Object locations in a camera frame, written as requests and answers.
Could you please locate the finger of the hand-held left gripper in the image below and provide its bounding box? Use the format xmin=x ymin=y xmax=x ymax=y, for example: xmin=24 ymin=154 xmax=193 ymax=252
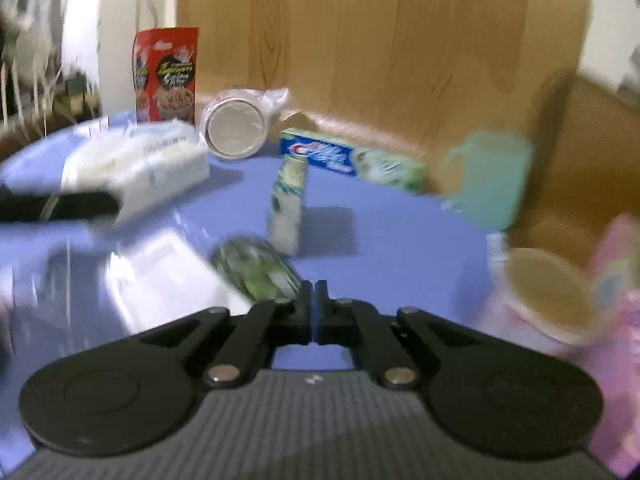
xmin=0 ymin=187 xmax=122 ymax=225

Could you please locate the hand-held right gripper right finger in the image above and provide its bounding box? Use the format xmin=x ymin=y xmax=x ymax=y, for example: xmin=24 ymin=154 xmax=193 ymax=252
xmin=315 ymin=280 xmax=485 ymax=388

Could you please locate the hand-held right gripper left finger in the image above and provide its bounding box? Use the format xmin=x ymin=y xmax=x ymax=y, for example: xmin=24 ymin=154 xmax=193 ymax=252
xmin=140 ymin=280 xmax=314 ymax=391

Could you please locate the white tissue pack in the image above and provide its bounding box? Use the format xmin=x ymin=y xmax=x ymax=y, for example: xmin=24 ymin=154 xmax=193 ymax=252
xmin=60 ymin=119 xmax=211 ymax=223

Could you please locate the dark round tin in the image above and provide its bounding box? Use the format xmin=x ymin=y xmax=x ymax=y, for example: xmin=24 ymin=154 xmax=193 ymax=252
xmin=209 ymin=236 xmax=304 ymax=302

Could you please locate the green printed packet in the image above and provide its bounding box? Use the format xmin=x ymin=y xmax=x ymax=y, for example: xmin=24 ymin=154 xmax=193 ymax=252
xmin=266 ymin=154 xmax=309 ymax=257

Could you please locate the white plastic tray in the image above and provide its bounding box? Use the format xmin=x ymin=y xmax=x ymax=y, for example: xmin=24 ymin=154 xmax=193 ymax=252
xmin=97 ymin=229 xmax=253 ymax=333

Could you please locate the dark clutter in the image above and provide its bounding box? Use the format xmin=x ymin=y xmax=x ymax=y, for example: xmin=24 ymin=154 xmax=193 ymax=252
xmin=0 ymin=5 xmax=103 ymax=138

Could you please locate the toothpaste box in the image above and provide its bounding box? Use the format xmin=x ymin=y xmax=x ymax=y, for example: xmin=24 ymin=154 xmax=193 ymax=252
xmin=279 ymin=128 xmax=429 ymax=196

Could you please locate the red snack box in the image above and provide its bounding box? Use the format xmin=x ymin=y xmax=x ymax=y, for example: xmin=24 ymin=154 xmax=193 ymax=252
xmin=133 ymin=27 xmax=200 ymax=124

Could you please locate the bagged paper cup stack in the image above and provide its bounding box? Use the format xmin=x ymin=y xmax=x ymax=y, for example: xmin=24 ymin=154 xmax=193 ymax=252
xmin=197 ymin=87 xmax=292 ymax=161

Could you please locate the green plastic cup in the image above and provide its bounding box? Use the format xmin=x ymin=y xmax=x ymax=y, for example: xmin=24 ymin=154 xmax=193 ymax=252
xmin=442 ymin=130 xmax=535 ymax=232

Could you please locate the wooden board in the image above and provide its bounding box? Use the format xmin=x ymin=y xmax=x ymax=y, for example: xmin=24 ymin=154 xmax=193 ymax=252
xmin=172 ymin=0 xmax=591 ymax=171

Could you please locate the pink box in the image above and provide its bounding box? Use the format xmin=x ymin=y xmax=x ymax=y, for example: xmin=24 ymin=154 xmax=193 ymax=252
xmin=582 ymin=212 xmax=640 ymax=480

